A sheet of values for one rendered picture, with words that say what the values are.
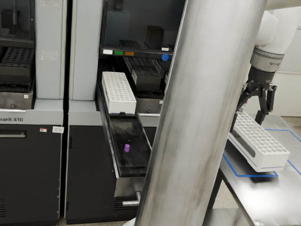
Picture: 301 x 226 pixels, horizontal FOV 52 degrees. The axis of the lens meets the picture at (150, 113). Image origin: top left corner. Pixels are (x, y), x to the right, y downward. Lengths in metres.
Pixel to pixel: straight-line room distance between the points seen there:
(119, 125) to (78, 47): 0.39
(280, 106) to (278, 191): 2.43
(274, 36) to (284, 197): 0.45
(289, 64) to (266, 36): 2.25
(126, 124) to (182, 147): 0.73
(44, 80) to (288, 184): 0.99
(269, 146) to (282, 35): 0.33
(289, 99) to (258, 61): 2.43
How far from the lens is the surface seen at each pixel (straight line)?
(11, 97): 1.31
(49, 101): 1.39
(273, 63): 0.98
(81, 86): 1.37
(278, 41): 0.96
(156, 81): 1.39
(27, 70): 1.33
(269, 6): 0.74
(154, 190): 0.44
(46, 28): 1.29
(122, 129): 1.09
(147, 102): 1.34
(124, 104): 1.15
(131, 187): 0.90
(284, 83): 3.26
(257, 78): 1.00
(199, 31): 0.39
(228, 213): 1.67
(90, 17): 1.28
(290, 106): 3.45
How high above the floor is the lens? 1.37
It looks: 27 degrees down
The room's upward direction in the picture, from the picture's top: 10 degrees clockwise
